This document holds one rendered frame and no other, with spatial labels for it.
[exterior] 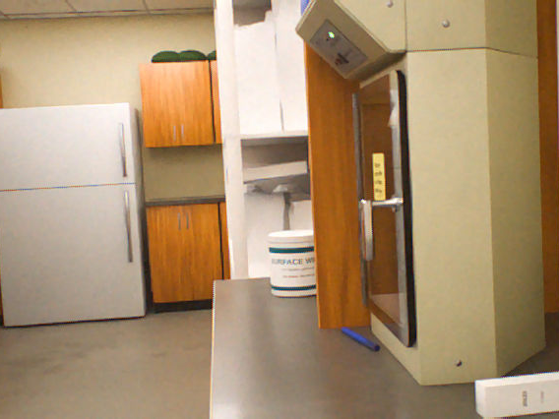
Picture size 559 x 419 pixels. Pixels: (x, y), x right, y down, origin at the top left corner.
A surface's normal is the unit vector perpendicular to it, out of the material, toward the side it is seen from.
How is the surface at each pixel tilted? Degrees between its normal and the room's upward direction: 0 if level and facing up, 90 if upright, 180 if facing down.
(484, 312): 90
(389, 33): 90
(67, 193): 90
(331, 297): 90
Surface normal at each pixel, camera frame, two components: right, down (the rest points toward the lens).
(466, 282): 0.09, 0.07
